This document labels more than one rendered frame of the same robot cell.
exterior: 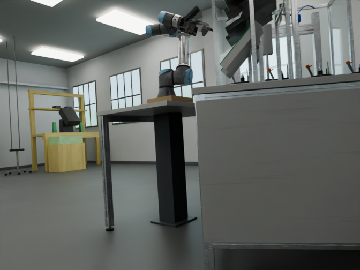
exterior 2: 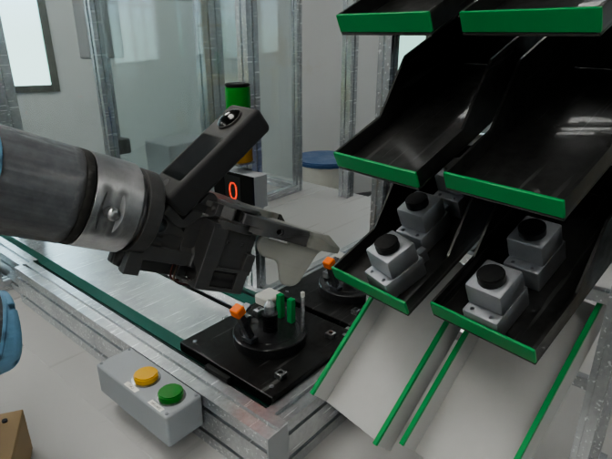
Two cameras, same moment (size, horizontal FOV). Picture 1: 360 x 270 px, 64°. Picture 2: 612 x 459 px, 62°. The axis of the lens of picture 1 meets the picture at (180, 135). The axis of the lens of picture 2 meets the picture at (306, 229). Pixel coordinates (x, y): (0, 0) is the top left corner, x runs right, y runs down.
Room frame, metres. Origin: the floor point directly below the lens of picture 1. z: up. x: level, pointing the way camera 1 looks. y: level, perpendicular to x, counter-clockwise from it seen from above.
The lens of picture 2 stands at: (1.51, 0.22, 1.51)
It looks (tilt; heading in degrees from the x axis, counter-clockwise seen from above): 21 degrees down; 300
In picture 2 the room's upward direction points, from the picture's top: straight up
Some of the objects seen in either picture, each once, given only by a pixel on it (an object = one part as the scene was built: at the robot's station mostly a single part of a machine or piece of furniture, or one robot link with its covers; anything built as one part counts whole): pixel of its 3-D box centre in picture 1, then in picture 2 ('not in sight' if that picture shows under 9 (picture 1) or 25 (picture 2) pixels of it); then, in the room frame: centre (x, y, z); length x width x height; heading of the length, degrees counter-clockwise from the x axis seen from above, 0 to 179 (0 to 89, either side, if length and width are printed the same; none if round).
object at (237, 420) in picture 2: not in sight; (122, 343); (2.28, -0.35, 0.91); 0.89 x 0.06 x 0.11; 170
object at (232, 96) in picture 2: not in sight; (238, 99); (2.15, -0.60, 1.39); 0.05 x 0.05 x 0.05
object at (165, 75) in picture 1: (166, 77); not in sight; (2.26, 0.08, 1.11); 0.13 x 0.12 x 0.14; 76
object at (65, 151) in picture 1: (72, 128); not in sight; (7.66, 2.85, 1.04); 1.64 x 1.44 x 2.08; 140
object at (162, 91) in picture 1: (166, 92); not in sight; (2.26, 0.08, 0.99); 0.15 x 0.15 x 0.10
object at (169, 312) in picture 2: not in sight; (186, 308); (2.28, -0.53, 0.91); 0.84 x 0.28 x 0.10; 170
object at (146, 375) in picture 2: not in sight; (146, 377); (2.11, -0.25, 0.96); 0.04 x 0.04 x 0.02
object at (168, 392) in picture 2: not in sight; (170, 395); (2.04, -0.24, 0.96); 0.04 x 0.04 x 0.02
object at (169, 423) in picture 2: not in sight; (147, 392); (2.11, -0.25, 0.93); 0.21 x 0.07 x 0.06; 170
